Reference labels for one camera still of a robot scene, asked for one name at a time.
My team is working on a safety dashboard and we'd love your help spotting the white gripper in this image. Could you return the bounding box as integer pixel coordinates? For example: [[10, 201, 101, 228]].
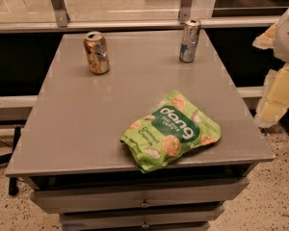
[[252, 8, 289, 128]]

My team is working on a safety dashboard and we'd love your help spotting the silver blue redbull can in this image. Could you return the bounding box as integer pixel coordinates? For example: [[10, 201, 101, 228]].
[[179, 19, 200, 63]]

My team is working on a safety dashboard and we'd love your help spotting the gold dented soda can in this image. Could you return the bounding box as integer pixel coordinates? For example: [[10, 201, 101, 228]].
[[84, 31, 110, 75]]

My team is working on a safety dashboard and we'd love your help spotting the green dang chips bag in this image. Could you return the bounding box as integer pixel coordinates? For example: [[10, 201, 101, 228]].
[[120, 90, 222, 172]]

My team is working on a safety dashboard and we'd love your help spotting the lower grey drawer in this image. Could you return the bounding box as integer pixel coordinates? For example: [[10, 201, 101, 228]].
[[60, 205, 224, 231]]

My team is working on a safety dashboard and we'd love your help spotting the grey drawer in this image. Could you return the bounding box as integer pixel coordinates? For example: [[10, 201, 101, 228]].
[[30, 177, 249, 214], [60, 205, 224, 231]]

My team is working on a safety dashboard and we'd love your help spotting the grey drawer cabinet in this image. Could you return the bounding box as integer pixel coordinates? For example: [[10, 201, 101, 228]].
[[6, 31, 273, 231]]

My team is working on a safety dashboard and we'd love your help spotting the upper grey drawer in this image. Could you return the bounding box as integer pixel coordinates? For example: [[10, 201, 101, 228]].
[[30, 177, 249, 214]]

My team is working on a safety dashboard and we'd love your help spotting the black stand leg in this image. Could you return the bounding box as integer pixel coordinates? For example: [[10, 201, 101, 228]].
[[0, 126, 22, 196]]

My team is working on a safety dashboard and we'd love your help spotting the right metal railing post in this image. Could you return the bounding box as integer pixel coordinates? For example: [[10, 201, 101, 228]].
[[178, 0, 193, 23]]

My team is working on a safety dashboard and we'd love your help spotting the metal railing post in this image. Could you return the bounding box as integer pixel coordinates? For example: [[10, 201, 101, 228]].
[[178, 0, 193, 23], [50, 0, 69, 27]]

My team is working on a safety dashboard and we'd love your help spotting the left metal railing post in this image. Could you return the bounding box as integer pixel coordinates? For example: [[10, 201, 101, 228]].
[[50, 0, 69, 27]]

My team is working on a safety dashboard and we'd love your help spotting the horizontal metal rail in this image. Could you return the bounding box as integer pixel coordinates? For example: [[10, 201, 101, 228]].
[[0, 15, 280, 34]]

